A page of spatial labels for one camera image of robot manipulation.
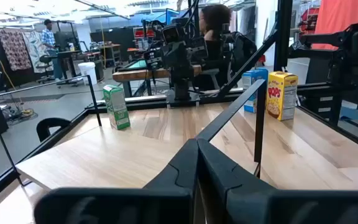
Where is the white bucket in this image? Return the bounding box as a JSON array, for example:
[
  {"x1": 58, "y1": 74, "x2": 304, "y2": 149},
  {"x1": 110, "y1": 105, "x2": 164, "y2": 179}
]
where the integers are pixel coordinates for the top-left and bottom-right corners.
[{"x1": 77, "y1": 62, "x2": 98, "y2": 86}]

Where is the dark patterned hanging cloth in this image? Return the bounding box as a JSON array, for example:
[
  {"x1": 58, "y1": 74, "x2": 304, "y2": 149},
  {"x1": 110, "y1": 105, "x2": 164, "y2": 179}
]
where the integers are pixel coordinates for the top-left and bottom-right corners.
[{"x1": 0, "y1": 28, "x2": 32, "y2": 72}]

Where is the wooden workbench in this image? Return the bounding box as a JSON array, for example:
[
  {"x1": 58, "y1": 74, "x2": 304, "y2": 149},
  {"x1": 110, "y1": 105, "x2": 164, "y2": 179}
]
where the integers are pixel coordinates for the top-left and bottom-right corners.
[{"x1": 112, "y1": 64, "x2": 203, "y2": 98}]

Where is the black office chair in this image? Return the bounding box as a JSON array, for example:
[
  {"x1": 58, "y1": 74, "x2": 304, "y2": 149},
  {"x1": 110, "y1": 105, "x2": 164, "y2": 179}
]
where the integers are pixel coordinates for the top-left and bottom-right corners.
[{"x1": 37, "y1": 55, "x2": 56, "y2": 85}]

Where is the black arched bracket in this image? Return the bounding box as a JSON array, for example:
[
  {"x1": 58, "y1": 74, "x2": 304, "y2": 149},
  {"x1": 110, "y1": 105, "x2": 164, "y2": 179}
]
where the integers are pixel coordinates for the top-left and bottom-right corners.
[{"x1": 36, "y1": 117, "x2": 71, "y2": 143}]

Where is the coiled yellow cable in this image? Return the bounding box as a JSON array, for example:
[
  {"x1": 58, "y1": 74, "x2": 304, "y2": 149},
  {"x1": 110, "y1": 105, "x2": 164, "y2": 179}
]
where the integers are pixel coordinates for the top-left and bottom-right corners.
[{"x1": 0, "y1": 29, "x2": 35, "y2": 118}]

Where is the blue Rice Krispies cereal box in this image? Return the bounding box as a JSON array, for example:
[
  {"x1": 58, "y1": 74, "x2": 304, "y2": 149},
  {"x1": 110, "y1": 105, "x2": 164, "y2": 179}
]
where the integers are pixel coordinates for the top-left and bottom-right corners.
[{"x1": 242, "y1": 67, "x2": 269, "y2": 114}]

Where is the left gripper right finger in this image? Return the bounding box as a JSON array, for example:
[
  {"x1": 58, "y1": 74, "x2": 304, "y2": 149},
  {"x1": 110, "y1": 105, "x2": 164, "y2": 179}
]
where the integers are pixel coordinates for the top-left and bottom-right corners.
[{"x1": 196, "y1": 138, "x2": 358, "y2": 224}]

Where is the black standing desk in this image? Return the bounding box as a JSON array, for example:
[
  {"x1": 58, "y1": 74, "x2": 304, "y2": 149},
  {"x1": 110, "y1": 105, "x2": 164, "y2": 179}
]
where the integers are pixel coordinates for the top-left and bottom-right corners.
[{"x1": 47, "y1": 50, "x2": 82, "y2": 85}]

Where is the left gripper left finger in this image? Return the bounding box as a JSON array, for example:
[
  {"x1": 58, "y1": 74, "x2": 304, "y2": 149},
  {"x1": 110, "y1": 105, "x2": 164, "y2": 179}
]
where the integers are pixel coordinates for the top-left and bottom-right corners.
[{"x1": 33, "y1": 138, "x2": 199, "y2": 224}]

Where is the yellow Corn Pops cereal box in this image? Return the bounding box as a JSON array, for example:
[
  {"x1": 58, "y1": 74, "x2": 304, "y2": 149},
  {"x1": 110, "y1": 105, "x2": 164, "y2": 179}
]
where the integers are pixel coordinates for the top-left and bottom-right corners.
[{"x1": 265, "y1": 71, "x2": 299, "y2": 122}]

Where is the orange curtain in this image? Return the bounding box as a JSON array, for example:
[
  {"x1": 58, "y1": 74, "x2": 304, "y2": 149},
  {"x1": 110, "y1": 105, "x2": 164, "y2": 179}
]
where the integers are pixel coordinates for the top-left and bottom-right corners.
[{"x1": 311, "y1": 0, "x2": 358, "y2": 68}]

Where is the black aluminium table frame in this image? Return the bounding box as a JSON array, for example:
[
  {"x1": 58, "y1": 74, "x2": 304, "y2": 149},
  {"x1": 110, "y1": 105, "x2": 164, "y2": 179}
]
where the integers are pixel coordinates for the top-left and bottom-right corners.
[{"x1": 0, "y1": 0, "x2": 358, "y2": 209}]

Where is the light patterned hanging cloth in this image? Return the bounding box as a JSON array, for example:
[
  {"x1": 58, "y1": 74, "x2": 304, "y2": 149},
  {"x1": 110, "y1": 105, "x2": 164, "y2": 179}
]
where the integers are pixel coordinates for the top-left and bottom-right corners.
[{"x1": 22, "y1": 30, "x2": 55, "y2": 74}]

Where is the green Apple Jacks cereal box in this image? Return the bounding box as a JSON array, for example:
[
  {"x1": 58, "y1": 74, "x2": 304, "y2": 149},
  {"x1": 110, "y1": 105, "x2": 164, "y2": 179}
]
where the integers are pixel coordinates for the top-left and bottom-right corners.
[{"x1": 103, "y1": 84, "x2": 132, "y2": 131}]

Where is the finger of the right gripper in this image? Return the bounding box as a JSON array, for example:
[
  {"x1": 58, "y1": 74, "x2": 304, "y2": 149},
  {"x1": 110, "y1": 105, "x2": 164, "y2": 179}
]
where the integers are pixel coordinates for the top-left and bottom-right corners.
[
  {"x1": 143, "y1": 46, "x2": 180, "y2": 71},
  {"x1": 178, "y1": 36, "x2": 210, "y2": 63}
]

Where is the person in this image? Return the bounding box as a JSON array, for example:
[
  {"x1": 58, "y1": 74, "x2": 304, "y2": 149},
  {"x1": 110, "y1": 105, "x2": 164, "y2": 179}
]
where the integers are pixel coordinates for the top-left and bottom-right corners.
[
  {"x1": 194, "y1": 3, "x2": 234, "y2": 91},
  {"x1": 40, "y1": 18, "x2": 64, "y2": 82}
]

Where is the black equipment rig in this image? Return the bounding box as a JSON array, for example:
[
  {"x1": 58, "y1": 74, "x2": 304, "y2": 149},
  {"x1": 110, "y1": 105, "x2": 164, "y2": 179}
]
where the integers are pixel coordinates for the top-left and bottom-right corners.
[{"x1": 289, "y1": 0, "x2": 358, "y2": 94}]

